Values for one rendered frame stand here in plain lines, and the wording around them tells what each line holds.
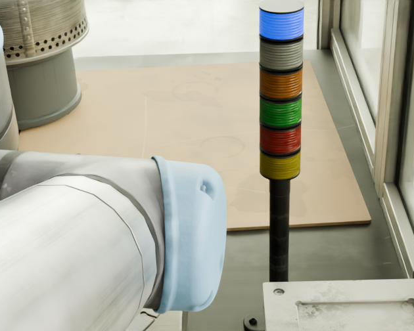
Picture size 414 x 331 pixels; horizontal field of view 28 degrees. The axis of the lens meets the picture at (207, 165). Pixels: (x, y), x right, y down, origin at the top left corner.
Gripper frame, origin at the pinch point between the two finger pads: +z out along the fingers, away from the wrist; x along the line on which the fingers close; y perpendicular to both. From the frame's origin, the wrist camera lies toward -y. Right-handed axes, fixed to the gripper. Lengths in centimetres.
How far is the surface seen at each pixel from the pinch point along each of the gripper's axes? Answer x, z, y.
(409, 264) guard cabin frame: -17, 24, -43
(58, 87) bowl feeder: -54, 54, 12
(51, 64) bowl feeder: -56, 49, 13
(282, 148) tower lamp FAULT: -18.1, 2.7, -22.9
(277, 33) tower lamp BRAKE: -24.3, -8.1, -19.8
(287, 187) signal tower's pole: -16.5, 8.0, -24.6
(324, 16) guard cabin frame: -89, 63, -36
